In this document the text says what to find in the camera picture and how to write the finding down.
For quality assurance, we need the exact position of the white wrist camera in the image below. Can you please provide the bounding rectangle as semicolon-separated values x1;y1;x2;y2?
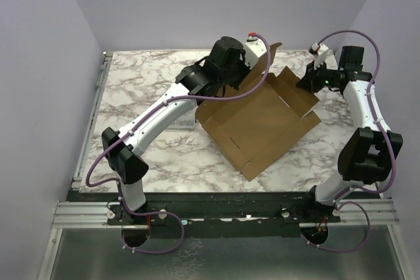
243;32;266;70
308;43;329;70

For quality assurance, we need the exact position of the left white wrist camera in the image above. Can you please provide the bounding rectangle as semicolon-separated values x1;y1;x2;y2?
243;32;266;70

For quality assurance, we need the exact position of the brown cardboard box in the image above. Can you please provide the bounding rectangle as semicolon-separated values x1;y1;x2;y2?
195;42;322;182

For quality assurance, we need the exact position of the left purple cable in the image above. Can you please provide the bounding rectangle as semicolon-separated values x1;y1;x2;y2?
85;34;273;255

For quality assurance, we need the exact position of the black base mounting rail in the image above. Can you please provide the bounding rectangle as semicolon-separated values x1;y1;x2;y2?
108;192;340;238

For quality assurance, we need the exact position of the aluminium extrusion frame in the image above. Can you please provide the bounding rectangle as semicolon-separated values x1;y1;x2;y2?
37;52;114;279

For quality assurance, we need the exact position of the clear plastic screw organizer box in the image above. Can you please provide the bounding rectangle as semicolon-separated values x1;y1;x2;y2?
167;111;196;130

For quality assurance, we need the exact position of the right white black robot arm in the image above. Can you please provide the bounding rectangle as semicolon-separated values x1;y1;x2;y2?
296;43;403;222

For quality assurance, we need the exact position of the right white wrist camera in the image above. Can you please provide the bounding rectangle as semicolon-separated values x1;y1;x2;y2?
308;43;329;70

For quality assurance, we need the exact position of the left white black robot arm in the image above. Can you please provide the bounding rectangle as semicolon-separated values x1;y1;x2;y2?
101;36;259;224

